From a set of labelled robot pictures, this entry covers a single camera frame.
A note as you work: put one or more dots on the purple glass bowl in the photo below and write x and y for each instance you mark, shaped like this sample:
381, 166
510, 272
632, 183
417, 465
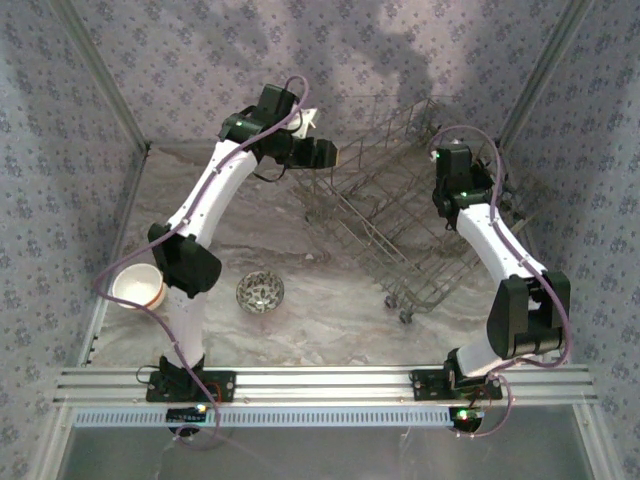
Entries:
260, 292

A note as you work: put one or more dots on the white bowl with orange rim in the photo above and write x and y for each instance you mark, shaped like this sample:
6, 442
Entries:
135, 285

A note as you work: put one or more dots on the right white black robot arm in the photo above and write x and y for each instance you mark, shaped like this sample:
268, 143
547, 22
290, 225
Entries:
490, 240

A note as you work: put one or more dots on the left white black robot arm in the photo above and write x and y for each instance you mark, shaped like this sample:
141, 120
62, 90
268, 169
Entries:
215, 190

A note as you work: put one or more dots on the right controller board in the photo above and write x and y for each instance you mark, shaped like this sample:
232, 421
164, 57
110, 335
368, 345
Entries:
465, 417

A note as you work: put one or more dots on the controller board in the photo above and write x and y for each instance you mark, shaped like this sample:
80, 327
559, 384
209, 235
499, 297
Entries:
465, 417
185, 414

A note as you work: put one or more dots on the left controller board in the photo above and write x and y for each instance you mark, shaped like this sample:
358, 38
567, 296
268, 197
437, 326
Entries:
185, 414

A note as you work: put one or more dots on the grey metal lower panel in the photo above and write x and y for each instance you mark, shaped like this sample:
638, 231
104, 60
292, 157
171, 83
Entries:
325, 455

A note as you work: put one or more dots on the aluminium frame post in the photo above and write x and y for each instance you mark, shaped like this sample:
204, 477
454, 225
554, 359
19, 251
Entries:
102, 75
544, 75

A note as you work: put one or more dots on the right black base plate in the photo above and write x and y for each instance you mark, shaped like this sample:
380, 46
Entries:
430, 385

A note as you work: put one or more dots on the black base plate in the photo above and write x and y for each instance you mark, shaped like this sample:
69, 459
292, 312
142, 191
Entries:
430, 385
225, 387

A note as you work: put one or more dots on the aluminium mounting rail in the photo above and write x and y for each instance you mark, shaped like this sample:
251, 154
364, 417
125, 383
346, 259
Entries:
325, 380

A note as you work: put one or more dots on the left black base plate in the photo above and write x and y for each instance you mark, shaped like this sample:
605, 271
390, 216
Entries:
225, 387

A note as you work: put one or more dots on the aluminium table side rail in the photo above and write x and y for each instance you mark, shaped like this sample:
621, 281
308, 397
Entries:
92, 335

